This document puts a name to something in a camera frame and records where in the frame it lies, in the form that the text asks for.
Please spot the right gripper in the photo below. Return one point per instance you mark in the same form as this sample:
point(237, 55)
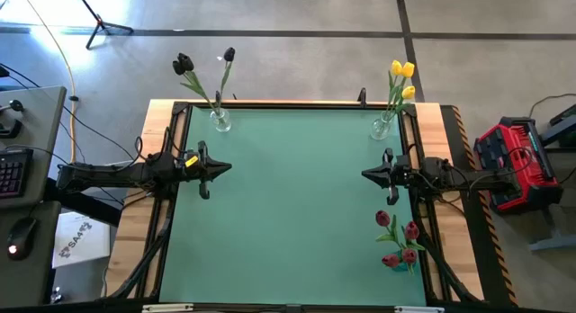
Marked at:
point(405, 173)

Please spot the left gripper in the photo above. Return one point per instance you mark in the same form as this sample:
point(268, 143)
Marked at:
point(195, 173)

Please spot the black artificial tulip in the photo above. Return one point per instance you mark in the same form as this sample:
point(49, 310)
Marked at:
point(177, 68)
point(183, 57)
point(189, 65)
point(229, 54)

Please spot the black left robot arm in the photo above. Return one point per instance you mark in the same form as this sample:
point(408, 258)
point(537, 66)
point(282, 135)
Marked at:
point(112, 176)

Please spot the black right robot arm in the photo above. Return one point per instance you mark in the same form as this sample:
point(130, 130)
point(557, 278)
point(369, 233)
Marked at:
point(477, 180)

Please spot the ribbed round clear glass vase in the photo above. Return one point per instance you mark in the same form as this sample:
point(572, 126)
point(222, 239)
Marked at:
point(378, 132)

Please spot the diamond-cut clear glass vase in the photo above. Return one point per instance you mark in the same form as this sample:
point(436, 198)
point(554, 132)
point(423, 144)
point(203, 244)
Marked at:
point(221, 123)

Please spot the blue glass vase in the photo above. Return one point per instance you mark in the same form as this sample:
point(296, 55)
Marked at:
point(399, 267)

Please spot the yellow tape tag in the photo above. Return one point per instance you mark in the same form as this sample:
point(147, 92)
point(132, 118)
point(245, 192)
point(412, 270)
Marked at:
point(192, 161)

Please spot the black table clamp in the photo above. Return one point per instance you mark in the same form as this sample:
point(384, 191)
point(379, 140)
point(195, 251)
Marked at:
point(362, 97)
point(218, 98)

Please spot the green table mat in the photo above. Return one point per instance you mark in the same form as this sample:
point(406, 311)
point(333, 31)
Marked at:
point(315, 259)

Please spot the yellow black hazard stripe edge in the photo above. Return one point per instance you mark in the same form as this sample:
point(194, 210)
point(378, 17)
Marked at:
point(495, 241)

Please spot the white label strip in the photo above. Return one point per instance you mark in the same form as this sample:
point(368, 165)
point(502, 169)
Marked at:
point(418, 309)
point(166, 307)

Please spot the black desk beam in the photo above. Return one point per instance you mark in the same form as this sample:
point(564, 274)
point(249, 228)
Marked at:
point(81, 207)

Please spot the white printed paper sheet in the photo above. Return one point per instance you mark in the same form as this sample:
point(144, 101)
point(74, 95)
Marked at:
point(85, 250)

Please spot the grey desk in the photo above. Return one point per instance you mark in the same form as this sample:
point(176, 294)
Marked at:
point(36, 277)
point(40, 124)

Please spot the black tripod stand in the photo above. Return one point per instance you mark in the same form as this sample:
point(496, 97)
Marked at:
point(100, 25)

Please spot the dark equipment case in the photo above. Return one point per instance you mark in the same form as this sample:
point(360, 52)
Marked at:
point(564, 124)

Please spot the black keyboard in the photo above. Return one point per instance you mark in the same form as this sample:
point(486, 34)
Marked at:
point(13, 173)

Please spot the black computer mouse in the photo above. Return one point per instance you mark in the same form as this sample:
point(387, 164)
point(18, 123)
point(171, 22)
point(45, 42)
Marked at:
point(22, 234)

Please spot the small black desk device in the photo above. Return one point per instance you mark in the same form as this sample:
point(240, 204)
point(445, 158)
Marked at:
point(9, 128)
point(15, 105)

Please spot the black metal table frame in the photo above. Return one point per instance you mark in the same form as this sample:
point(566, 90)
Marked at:
point(292, 105)

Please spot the grey metal bracket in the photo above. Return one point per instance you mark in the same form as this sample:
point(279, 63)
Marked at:
point(555, 241)

